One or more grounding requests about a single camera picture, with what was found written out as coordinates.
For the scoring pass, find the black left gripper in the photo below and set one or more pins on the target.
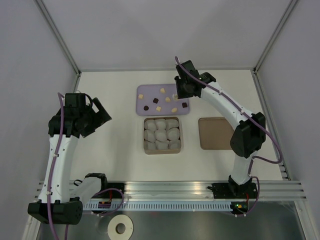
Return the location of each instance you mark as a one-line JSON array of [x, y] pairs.
[[100, 117]]

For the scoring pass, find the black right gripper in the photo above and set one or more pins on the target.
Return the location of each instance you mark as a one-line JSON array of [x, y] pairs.
[[181, 94]]

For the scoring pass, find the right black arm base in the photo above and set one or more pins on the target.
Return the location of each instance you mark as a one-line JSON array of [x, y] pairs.
[[229, 191]]

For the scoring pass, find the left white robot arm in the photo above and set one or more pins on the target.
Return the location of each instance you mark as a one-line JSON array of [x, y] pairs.
[[79, 116]]

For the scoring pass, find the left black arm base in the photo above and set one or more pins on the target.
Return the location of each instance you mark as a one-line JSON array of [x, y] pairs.
[[112, 197]]

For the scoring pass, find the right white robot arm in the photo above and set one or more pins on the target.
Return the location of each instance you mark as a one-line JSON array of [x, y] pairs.
[[248, 135]]

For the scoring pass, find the gold square chocolate tin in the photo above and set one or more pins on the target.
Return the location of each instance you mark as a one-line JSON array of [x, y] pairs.
[[167, 151]]

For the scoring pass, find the lilac plastic tray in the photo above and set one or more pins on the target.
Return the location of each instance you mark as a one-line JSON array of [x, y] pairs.
[[151, 91]]

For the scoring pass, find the white paper cup three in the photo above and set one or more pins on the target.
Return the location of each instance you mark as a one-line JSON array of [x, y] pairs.
[[171, 123]]

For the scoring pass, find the white paper cup two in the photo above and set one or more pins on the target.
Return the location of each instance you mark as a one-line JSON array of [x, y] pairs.
[[161, 124]]

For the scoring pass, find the white paper cup six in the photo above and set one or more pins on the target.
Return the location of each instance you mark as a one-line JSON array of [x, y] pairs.
[[173, 134]]

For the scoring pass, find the white paper cup one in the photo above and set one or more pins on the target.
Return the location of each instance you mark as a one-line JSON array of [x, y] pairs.
[[150, 124]]

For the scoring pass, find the gold tin lid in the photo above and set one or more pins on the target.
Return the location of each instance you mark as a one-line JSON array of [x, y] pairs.
[[215, 133]]

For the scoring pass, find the white paper cup five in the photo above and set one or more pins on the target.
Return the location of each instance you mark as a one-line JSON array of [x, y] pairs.
[[161, 135]]

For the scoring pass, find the white paper cup nine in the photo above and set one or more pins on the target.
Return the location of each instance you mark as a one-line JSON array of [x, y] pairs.
[[174, 144]]

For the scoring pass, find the white paper cup four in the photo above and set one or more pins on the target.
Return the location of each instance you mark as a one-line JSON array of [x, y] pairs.
[[149, 135]]

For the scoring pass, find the white paper cup eight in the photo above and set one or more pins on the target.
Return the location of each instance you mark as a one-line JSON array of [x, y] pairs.
[[162, 145]]

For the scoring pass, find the white paper cup seven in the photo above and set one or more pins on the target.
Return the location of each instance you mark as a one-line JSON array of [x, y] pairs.
[[149, 145]]

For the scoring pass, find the white tape roll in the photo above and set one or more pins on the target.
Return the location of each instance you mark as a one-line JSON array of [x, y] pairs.
[[120, 227]]

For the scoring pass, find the left aluminium frame post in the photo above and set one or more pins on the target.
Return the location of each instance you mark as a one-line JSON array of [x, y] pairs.
[[56, 33]]

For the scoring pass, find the aluminium frame post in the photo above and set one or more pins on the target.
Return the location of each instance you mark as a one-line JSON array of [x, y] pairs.
[[275, 34], [56, 33]]

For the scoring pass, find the white slotted cable duct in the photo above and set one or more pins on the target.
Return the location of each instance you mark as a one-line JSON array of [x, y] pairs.
[[158, 206]]

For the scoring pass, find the right side aluminium rail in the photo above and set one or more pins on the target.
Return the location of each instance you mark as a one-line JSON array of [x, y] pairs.
[[269, 121]]

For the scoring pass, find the aluminium rail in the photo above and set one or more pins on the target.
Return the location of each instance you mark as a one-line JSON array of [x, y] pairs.
[[270, 190], [269, 121]]

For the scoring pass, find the right aluminium frame post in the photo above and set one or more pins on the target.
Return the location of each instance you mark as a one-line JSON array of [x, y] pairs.
[[275, 34]]

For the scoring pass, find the aluminium front rail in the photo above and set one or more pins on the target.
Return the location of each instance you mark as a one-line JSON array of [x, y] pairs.
[[270, 190]]

